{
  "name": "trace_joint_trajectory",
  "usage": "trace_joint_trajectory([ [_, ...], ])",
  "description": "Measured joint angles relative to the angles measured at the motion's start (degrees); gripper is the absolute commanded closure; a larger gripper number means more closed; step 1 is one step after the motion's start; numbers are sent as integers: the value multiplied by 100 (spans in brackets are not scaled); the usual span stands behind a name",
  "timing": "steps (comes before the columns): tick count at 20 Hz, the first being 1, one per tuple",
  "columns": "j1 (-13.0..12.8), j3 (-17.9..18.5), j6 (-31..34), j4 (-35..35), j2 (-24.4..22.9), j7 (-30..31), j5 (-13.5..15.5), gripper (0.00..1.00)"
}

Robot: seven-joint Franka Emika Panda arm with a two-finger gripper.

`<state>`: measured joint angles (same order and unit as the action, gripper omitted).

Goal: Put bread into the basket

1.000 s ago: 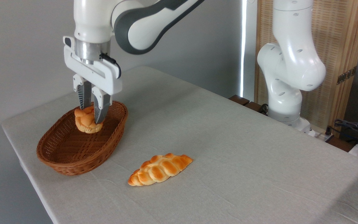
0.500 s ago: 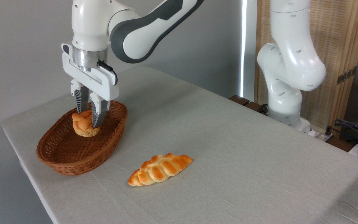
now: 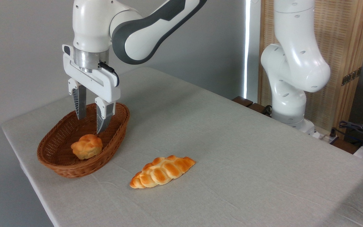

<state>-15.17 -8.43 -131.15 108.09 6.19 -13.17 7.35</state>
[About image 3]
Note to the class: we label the dark brown wooden block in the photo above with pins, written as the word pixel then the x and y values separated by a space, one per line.
pixel 243 101

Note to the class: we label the black screen hinge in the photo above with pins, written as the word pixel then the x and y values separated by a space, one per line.
pixel 351 76

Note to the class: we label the brown oval wicker basket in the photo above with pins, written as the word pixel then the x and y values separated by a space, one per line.
pixel 74 170

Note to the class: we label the wooden folding screen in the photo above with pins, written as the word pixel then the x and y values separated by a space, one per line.
pixel 342 37

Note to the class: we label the long braided bread loaf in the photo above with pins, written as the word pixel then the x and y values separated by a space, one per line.
pixel 161 171

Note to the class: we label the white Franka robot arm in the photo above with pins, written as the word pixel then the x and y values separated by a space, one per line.
pixel 90 25

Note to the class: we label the small round knotted bread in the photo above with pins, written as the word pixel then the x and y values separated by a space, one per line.
pixel 87 146

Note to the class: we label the grey tablecloth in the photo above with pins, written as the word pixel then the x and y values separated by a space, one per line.
pixel 247 157

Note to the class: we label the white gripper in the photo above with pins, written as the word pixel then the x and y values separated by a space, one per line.
pixel 93 83

